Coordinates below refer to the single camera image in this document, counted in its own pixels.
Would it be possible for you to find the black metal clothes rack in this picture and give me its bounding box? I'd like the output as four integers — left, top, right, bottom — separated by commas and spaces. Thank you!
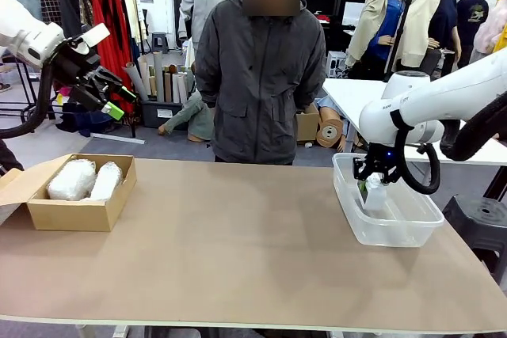
0, 0, 147, 145

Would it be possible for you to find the figure in grey hoodie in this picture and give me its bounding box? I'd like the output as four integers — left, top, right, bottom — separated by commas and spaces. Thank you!
177, 0, 237, 52

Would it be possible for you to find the open brown cardboard box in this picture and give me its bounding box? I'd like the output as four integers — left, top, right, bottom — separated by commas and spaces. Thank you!
0, 153, 138, 233

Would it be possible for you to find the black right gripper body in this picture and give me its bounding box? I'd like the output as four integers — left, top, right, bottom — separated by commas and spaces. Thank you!
362, 143, 402, 175

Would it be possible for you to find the black plastic stool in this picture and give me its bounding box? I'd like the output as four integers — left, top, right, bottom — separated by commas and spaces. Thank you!
441, 194, 507, 275

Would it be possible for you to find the mannequin in cream vest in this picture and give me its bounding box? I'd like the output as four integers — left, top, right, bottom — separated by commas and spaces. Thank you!
399, 0, 463, 78

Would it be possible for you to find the dark plastic bin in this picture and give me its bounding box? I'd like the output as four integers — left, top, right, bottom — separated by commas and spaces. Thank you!
140, 98, 187, 129

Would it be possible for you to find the red hanging dress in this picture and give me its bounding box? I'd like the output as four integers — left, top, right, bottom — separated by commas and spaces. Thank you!
87, 0, 135, 116

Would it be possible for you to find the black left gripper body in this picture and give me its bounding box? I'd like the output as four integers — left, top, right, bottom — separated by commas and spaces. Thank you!
53, 43, 104, 112

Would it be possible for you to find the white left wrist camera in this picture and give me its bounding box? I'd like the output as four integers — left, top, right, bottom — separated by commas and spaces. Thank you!
65, 23, 111, 54

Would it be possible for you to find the mannequin in beige coat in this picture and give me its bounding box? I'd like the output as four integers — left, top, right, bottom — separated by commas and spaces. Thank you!
344, 0, 417, 80

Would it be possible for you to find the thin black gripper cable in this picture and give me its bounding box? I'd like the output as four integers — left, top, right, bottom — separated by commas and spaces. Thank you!
390, 110, 442, 196

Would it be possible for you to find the bystander's dark sleeve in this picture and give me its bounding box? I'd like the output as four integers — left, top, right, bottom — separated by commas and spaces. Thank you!
0, 138, 25, 175

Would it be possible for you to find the black hanging garment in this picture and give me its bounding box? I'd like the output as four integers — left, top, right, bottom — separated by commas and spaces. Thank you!
59, 0, 94, 42

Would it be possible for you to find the brown paper spool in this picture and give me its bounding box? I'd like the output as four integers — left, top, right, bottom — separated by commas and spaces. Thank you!
315, 116, 345, 149

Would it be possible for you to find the dark checkered hanging garment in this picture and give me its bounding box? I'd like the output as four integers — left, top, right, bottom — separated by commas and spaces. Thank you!
39, 0, 63, 25

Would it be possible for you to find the brown cardboard tube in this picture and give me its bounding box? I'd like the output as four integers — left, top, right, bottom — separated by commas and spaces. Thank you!
162, 64, 175, 104

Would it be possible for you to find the floor mannequin in green top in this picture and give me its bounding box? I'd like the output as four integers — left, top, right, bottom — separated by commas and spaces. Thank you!
158, 88, 217, 143

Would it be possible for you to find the small cardboard box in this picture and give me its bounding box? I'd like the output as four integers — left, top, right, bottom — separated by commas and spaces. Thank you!
295, 104, 322, 143

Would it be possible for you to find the black corrugated cable hose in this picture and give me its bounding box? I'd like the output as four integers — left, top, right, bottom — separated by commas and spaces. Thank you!
439, 90, 507, 163
0, 59, 56, 141

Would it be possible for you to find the white unwrapped digital clock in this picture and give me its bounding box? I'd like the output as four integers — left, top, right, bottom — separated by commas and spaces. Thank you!
362, 173, 388, 212

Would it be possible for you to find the white table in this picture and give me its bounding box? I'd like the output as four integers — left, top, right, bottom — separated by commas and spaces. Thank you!
322, 78, 507, 167

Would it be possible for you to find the cream hanging garment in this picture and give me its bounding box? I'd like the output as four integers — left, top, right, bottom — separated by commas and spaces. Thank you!
120, 0, 143, 50

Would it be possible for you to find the grey step stool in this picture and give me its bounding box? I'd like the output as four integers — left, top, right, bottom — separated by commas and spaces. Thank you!
151, 32, 170, 54

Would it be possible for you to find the black tripod stand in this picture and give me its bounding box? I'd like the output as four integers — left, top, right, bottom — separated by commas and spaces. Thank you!
383, 0, 420, 82

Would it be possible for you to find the bystander in navy t-shirt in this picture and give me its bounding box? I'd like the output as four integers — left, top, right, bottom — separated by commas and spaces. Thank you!
455, 0, 490, 70

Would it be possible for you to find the grey leaning paper roll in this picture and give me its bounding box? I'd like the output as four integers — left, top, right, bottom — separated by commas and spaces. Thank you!
122, 61, 150, 101

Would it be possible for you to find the navy cloth pile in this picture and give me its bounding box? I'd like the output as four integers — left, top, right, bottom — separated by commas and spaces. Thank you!
55, 102, 124, 137

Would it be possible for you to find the grey upright paper roll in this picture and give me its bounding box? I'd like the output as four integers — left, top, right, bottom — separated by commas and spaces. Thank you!
153, 51, 166, 104

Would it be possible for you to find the white computer case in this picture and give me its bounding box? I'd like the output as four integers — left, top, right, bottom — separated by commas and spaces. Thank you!
325, 51, 349, 78

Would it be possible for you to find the person in grey jacket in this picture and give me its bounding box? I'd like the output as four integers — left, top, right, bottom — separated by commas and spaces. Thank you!
194, 0, 328, 165

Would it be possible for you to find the clear plastic container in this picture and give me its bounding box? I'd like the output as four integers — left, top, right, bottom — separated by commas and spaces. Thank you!
331, 152, 446, 248

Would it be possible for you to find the white monitor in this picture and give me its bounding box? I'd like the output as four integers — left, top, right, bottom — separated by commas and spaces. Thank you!
342, 1, 369, 26

